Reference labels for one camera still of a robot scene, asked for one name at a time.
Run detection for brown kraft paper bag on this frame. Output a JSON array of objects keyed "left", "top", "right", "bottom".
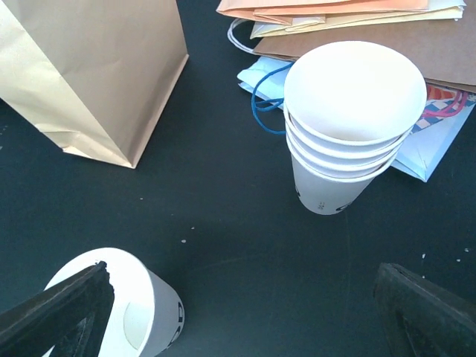
[{"left": 254, "top": 7, "right": 475, "bottom": 91}]

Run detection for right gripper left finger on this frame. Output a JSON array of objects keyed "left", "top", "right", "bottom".
[{"left": 1, "top": 261, "right": 114, "bottom": 356}]

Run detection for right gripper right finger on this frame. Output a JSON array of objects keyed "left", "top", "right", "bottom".
[{"left": 373, "top": 263, "right": 475, "bottom": 356}]

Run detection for orange paper bag stack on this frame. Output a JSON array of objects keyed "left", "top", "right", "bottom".
[{"left": 216, "top": 0, "right": 468, "bottom": 39}]

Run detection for single white paper cup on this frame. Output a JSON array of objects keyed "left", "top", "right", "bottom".
[{"left": 45, "top": 248, "right": 185, "bottom": 357}]

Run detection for checkered paper bag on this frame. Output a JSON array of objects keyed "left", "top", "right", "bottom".
[{"left": 392, "top": 84, "right": 475, "bottom": 182}]

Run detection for orange paper bag white handles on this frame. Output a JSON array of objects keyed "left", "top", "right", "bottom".
[{"left": 1, "top": 1, "right": 188, "bottom": 168}]

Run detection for light blue paper bag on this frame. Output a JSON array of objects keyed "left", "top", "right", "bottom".
[{"left": 237, "top": 55, "right": 298, "bottom": 135}]

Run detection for white paper cup stack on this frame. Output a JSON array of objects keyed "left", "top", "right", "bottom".
[{"left": 283, "top": 41, "right": 427, "bottom": 215}]

